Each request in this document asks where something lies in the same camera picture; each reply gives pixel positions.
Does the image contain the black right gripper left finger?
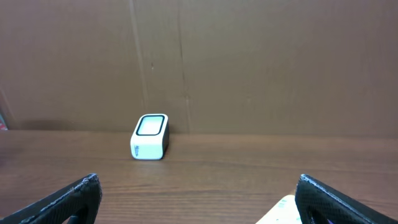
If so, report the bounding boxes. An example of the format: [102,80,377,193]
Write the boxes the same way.
[1,173,102,224]

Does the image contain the white barcode scanner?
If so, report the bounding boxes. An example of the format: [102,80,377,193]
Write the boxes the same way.
[130,113,170,161]

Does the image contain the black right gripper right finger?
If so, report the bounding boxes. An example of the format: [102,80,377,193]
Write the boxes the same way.
[295,174,397,224]

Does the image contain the white tube gold cap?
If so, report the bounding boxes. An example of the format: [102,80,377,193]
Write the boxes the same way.
[256,195,302,224]

